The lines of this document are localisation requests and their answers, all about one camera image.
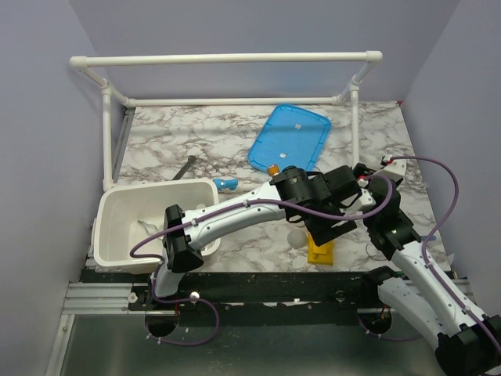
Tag yellow test tube rack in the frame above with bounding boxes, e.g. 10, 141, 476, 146
307, 233, 335, 266

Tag blue plastic bin lid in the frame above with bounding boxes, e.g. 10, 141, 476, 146
247, 104, 332, 172

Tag metal crucible tongs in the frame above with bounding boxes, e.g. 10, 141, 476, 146
137, 220, 160, 236

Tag white plastic bin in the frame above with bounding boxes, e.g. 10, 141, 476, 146
92, 178, 219, 274

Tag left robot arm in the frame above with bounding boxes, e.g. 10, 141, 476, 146
146, 165, 372, 309

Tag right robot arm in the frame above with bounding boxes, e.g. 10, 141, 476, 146
360, 190, 500, 375

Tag frosted watch glass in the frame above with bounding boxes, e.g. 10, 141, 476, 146
287, 229, 308, 249

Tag black metal rod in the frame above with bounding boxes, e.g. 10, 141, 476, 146
172, 155, 196, 180

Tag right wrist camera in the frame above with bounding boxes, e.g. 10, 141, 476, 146
377, 154, 407, 182

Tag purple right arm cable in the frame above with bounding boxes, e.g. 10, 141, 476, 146
385, 156, 501, 376

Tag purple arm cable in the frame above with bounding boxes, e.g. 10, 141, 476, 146
128, 174, 394, 345
385, 156, 501, 376

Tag orange hose connector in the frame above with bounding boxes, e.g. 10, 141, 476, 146
267, 164, 280, 177

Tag blue hose nozzle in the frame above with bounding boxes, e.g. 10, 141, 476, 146
213, 179, 239, 193

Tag black mounting rail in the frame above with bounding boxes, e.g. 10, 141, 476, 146
64, 271, 391, 327

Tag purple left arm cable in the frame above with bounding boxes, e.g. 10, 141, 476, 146
128, 174, 394, 345

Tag white PVC pipe frame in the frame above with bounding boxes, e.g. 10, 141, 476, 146
70, 51, 383, 192

